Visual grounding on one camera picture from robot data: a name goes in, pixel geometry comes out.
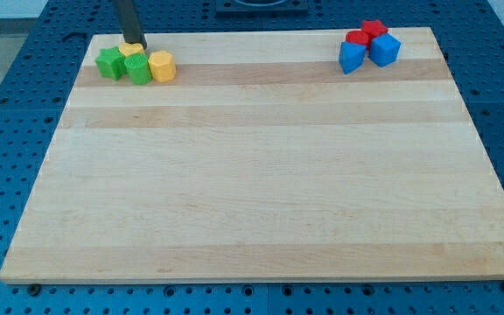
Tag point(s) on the dark cylindrical robot arm rod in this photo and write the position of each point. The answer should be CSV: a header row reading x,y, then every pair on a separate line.
x,y
129,22

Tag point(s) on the blue cube block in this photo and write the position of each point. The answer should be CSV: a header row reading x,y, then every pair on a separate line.
x,y
384,50

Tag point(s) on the large wooden board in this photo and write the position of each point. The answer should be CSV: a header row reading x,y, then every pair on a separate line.
x,y
262,162

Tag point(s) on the yellow hexagon block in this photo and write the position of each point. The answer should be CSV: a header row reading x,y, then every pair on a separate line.
x,y
162,66

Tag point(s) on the blue wedge block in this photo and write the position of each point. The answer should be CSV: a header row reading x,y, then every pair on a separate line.
x,y
351,56

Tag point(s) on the green cylinder block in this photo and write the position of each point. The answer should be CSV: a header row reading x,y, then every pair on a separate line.
x,y
137,68

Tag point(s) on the red cylinder block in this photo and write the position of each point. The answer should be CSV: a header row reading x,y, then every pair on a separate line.
x,y
358,37

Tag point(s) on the yellow heart block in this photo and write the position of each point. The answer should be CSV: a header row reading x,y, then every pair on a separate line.
x,y
127,49

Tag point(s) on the green star block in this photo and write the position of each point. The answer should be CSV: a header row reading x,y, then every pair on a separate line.
x,y
110,63

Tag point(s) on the red star block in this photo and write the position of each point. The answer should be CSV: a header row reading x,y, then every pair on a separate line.
x,y
374,28

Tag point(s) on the black bolt front left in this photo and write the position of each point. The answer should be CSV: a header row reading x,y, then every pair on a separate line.
x,y
34,289

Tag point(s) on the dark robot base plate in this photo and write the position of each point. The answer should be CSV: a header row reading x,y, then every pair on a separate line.
x,y
243,7

